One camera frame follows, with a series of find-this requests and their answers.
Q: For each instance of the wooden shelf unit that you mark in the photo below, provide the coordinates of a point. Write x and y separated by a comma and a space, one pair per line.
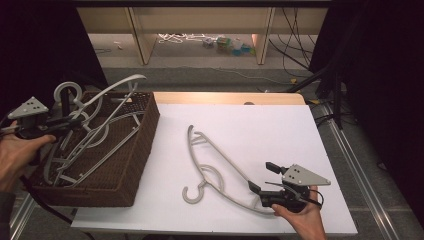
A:
200, 20

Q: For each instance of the colourful toy pile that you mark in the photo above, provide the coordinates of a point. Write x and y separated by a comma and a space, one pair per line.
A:
225, 45

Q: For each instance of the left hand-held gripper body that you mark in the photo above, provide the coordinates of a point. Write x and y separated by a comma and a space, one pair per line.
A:
30, 108

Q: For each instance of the white paper piece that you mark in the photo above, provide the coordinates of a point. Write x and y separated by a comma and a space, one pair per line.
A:
237, 43

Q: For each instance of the metal floor rail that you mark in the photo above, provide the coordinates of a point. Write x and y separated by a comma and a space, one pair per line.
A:
361, 176
20, 216

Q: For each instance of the person's left hand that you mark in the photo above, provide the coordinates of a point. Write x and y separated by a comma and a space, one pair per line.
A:
16, 160

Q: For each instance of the person's right hand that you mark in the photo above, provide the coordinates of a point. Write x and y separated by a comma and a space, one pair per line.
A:
301, 223

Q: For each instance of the black metal stand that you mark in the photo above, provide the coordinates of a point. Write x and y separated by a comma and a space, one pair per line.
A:
337, 100

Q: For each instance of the brown wicker basket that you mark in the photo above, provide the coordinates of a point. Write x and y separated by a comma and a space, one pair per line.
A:
133, 173

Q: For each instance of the black curtain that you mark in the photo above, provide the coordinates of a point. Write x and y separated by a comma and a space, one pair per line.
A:
383, 83
40, 50

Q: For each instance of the grey plastic clothes hanger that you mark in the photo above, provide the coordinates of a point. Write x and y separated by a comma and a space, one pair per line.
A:
100, 110
113, 87
189, 141
110, 156

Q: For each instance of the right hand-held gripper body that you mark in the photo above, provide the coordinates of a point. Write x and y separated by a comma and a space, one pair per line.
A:
300, 178

